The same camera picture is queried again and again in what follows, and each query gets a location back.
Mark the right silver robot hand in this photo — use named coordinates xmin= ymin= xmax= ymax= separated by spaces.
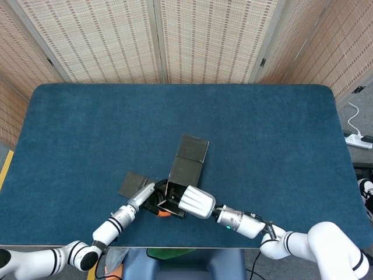
xmin=167 ymin=185 xmax=217 ymax=219

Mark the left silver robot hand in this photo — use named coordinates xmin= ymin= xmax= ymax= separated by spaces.
xmin=127 ymin=183 xmax=173 ymax=219

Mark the dark foldable cardboard box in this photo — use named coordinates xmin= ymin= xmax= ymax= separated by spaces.
xmin=118 ymin=134 xmax=210 ymax=220

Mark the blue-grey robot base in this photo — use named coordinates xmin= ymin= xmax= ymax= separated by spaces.
xmin=122 ymin=247 xmax=247 ymax=280

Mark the green cloth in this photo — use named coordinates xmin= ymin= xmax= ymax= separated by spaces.
xmin=146 ymin=247 xmax=196 ymax=260

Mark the grey and orange bag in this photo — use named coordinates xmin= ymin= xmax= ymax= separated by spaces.
xmin=104 ymin=247 xmax=129 ymax=280

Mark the blue felt table cover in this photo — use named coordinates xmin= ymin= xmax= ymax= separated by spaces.
xmin=0 ymin=83 xmax=373 ymax=249

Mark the woven bamboo screen panel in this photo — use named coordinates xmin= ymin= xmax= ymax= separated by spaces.
xmin=0 ymin=0 xmax=71 ymax=146
xmin=250 ymin=0 xmax=373 ymax=102
xmin=8 ymin=0 xmax=166 ymax=85
xmin=153 ymin=0 xmax=288 ymax=85

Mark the black floor object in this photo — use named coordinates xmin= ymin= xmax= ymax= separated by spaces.
xmin=352 ymin=162 xmax=373 ymax=180

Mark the white power strip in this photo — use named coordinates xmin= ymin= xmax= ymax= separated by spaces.
xmin=344 ymin=132 xmax=373 ymax=149

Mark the black and white shoe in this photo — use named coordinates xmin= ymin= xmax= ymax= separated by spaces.
xmin=357 ymin=178 xmax=373 ymax=219

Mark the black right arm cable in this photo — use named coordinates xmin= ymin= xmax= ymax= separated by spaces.
xmin=249 ymin=252 xmax=262 ymax=280

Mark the white power cable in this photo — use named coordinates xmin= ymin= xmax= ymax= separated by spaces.
xmin=347 ymin=101 xmax=364 ymax=138

